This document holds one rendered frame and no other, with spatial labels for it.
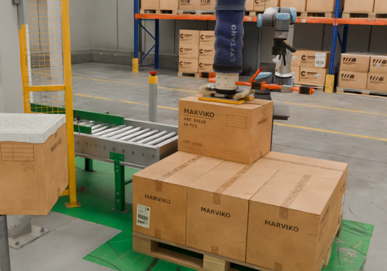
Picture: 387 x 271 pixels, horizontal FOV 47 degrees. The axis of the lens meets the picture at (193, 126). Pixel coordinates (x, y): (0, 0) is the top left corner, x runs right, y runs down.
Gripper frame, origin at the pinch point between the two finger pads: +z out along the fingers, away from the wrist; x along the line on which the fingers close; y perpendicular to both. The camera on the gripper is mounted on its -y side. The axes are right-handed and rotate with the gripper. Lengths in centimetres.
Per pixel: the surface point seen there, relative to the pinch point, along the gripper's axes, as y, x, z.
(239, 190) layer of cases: -2, 72, 67
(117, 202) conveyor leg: 115, 41, 114
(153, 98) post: 135, -40, 42
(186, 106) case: 64, 22, 32
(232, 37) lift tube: 35.0, 8.5, -19.5
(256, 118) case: 10.8, 15.7, 35.2
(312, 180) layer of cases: -36, 31, 67
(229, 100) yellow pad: 32.9, 14.0, 25.2
